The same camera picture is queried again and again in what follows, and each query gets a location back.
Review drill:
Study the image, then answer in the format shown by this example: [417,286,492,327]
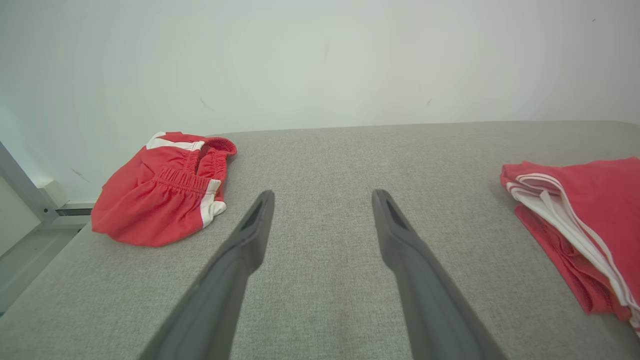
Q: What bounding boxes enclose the red white sports shorts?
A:
[91,131,238,248]

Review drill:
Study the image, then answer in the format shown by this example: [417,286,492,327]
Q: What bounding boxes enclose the white wall trunking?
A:
[35,179,98,231]

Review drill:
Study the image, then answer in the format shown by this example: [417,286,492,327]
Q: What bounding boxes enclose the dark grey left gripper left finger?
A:
[140,190,276,360]

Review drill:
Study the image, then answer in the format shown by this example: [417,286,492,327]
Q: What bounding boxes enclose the red white basketball jersey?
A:
[500,157,640,338]

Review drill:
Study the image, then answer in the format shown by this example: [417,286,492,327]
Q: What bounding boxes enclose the white metal frame post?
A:
[0,141,58,226]

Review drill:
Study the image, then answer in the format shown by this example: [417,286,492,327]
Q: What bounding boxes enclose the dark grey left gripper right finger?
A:
[371,189,508,360]

